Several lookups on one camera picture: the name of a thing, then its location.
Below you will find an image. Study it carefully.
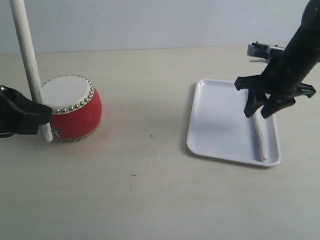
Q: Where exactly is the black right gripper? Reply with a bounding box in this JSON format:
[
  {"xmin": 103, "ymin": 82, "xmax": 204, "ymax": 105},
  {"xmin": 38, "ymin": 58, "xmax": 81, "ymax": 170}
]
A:
[{"xmin": 234, "ymin": 37, "xmax": 320, "ymax": 119}]

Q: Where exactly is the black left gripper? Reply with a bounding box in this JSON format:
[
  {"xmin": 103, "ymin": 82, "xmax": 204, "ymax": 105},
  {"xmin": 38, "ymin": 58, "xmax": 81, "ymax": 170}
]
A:
[{"xmin": 0, "ymin": 85, "xmax": 53, "ymax": 138}]

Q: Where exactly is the white wooden drumstick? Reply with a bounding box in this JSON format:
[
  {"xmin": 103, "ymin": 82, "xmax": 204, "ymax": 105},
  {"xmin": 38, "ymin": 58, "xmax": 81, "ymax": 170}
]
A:
[
  {"xmin": 9, "ymin": 0, "xmax": 53, "ymax": 143},
  {"xmin": 252, "ymin": 112, "xmax": 268, "ymax": 162}
]

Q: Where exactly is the small red drum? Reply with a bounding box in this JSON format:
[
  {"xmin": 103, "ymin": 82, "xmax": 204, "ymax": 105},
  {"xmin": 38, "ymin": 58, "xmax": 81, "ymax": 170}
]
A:
[{"xmin": 42, "ymin": 74, "xmax": 103, "ymax": 141}]

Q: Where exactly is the white plastic tray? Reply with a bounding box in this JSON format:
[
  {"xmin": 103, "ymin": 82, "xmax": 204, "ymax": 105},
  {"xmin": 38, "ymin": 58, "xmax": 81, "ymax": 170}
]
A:
[{"xmin": 186, "ymin": 79, "xmax": 282, "ymax": 168}]

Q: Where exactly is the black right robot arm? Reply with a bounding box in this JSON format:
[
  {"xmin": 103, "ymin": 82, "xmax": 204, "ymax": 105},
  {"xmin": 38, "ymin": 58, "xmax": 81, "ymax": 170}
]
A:
[{"xmin": 234, "ymin": 0, "xmax": 320, "ymax": 119}]

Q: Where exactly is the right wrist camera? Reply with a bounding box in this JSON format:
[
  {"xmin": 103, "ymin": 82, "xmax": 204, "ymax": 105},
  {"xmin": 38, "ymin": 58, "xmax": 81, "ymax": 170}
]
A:
[{"xmin": 246, "ymin": 41, "xmax": 285, "ymax": 61}]

